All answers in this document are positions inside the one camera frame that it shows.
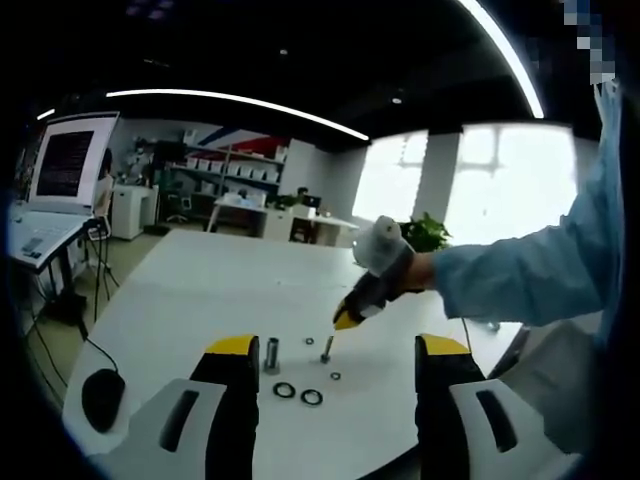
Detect person's right hand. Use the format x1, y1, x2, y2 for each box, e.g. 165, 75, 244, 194
397, 251, 437, 299

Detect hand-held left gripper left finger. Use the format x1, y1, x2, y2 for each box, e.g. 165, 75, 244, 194
127, 333, 261, 480

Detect long white office desk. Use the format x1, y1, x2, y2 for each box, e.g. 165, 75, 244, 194
292, 214, 361, 249

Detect row of white storage bins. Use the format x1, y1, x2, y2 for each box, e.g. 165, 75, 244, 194
187, 157, 281, 184

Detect metal shelving unit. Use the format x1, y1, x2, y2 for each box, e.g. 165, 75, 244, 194
164, 139, 289, 201

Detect black mouse cable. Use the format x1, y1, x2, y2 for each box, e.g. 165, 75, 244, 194
74, 314, 121, 375

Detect black computer mouse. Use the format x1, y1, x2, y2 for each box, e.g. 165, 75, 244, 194
81, 368, 127, 434

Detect white cabinet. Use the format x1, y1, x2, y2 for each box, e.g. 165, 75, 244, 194
112, 183, 161, 241

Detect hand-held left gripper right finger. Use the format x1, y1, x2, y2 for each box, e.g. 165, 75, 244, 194
414, 333, 584, 480

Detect ceiling light strip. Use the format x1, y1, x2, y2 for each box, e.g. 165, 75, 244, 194
105, 88, 370, 141
459, 0, 545, 120

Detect white framed display screen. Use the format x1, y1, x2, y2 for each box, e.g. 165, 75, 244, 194
27, 112, 121, 211

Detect thin gripper cable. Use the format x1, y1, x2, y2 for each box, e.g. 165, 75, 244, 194
459, 315, 475, 354

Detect thick steel threaded stud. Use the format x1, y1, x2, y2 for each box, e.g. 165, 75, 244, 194
263, 338, 282, 375

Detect white desk with wooden legs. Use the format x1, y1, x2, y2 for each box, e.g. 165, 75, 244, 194
207, 194, 266, 234

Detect potted green plant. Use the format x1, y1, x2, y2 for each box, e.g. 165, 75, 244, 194
399, 212, 454, 254

